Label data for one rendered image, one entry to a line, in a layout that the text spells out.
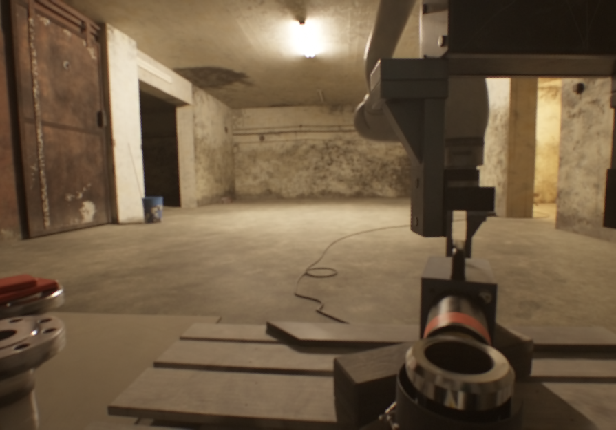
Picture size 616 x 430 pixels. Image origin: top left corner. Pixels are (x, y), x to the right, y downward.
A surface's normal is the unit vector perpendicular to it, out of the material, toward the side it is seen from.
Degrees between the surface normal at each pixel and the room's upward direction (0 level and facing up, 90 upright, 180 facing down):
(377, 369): 0
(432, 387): 90
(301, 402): 0
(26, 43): 90
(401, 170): 90
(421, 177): 90
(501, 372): 0
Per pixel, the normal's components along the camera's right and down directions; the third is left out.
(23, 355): 0.88, 0.04
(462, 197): -0.41, 0.10
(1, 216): 0.99, -0.01
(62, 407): -0.02, -0.99
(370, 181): -0.11, 0.10
